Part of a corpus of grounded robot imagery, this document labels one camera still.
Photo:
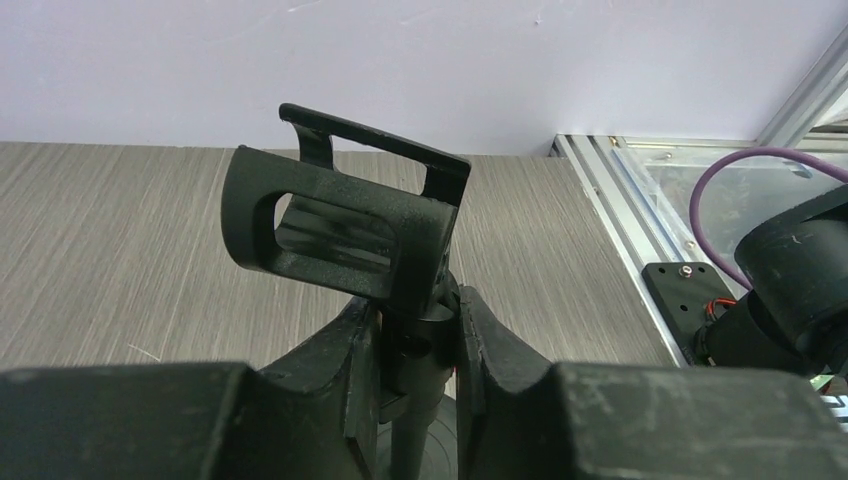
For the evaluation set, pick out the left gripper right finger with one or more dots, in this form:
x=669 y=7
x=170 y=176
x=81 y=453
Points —
x=521 y=416

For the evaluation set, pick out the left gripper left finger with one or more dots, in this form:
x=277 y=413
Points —
x=185 y=417

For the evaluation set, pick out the black mic stand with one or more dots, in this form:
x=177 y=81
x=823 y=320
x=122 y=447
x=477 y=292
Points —
x=370 y=214

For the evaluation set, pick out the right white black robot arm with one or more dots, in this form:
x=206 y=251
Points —
x=794 y=318

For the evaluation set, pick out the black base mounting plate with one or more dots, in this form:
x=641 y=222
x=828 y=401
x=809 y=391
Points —
x=681 y=292

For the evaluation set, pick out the right aluminium frame post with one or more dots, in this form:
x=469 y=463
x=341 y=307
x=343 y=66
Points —
x=817 y=92

